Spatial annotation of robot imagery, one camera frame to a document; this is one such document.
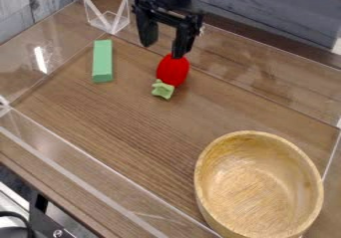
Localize clear acrylic tray walls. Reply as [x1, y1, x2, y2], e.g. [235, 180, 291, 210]
[0, 3, 341, 238]

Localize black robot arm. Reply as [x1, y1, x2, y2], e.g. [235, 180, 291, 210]
[133, 0, 204, 59]

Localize black cable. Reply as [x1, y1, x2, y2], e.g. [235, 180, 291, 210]
[0, 211, 38, 238]

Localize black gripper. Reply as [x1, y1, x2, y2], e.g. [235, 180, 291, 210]
[133, 0, 204, 59]

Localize green rectangular block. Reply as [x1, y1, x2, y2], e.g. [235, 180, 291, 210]
[93, 40, 114, 83]

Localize red plush strawberry toy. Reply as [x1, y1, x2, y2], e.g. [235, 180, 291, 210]
[153, 54, 189, 100]

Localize wooden bowl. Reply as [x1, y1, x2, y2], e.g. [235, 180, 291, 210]
[193, 130, 324, 238]

